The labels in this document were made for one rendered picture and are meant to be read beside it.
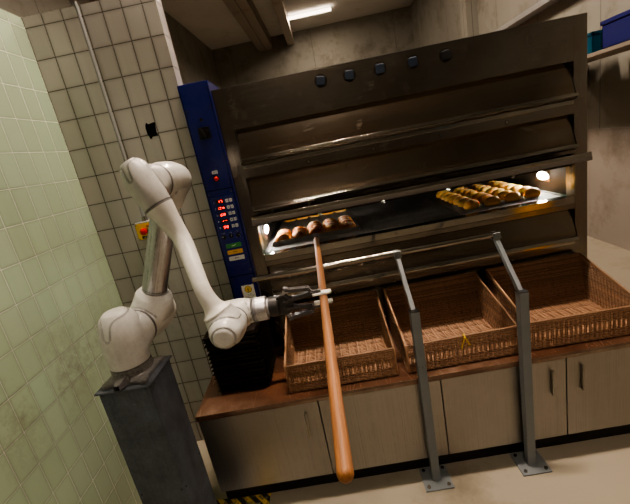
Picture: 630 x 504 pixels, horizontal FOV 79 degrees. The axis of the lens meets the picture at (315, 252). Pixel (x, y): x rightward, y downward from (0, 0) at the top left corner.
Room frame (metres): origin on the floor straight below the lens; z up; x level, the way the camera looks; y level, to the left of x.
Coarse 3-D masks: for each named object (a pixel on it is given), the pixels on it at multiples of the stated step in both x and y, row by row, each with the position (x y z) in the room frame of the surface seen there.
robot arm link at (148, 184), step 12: (120, 168) 1.35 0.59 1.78; (132, 168) 1.33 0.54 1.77; (144, 168) 1.34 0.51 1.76; (156, 168) 1.39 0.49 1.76; (132, 180) 1.32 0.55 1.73; (144, 180) 1.32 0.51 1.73; (156, 180) 1.35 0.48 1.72; (168, 180) 1.40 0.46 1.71; (132, 192) 1.32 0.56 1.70; (144, 192) 1.31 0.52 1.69; (156, 192) 1.32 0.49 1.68; (168, 192) 1.40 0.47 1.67; (144, 204) 1.31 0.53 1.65
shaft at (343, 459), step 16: (320, 256) 1.80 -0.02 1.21; (320, 272) 1.55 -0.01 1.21; (320, 288) 1.37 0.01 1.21; (320, 304) 1.23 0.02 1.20; (336, 368) 0.82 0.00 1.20; (336, 384) 0.75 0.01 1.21; (336, 400) 0.70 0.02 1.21; (336, 416) 0.65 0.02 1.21; (336, 432) 0.61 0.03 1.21; (336, 448) 0.57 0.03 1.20; (336, 464) 0.54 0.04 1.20; (352, 464) 0.54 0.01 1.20; (352, 480) 0.51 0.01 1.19
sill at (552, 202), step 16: (512, 208) 2.10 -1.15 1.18; (528, 208) 2.09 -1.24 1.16; (544, 208) 2.09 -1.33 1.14; (416, 224) 2.16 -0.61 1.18; (432, 224) 2.11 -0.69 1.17; (448, 224) 2.11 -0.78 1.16; (336, 240) 2.16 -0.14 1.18; (352, 240) 2.13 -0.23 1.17; (368, 240) 2.13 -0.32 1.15; (272, 256) 2.15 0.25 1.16; (288, 256) 2.15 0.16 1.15
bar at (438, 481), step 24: (456, 240) 1.74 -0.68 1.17; (336, 264) 1.76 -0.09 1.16; (504, 264) 1.65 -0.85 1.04; (408, 288) 1.63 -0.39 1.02; (528, 312) 1.51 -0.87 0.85; (528, 336) 1.51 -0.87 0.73; (528, 360) 1.51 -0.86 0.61; (528, 384) 1.51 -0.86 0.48; (528, 408) 1.51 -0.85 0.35; (432, 432) 1.53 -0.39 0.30; (528, 432) 1.51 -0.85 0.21; (432, 456) 1.53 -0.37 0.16; (528, 456) 1.51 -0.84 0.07; (432, 480) 1.53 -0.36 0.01
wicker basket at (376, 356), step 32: (288, 320) 2.07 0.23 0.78; (320, 320) 2.09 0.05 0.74; (352, 320) 2.07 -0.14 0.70; (384, 320) 1.83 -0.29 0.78; (288, 352) 1.83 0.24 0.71; (320, 352) 1.98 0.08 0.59; (352, 352) 1.91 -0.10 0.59; (384, 352) 1.63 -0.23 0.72; (288, 384) 1.66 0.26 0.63; (320, 384) 1.65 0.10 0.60
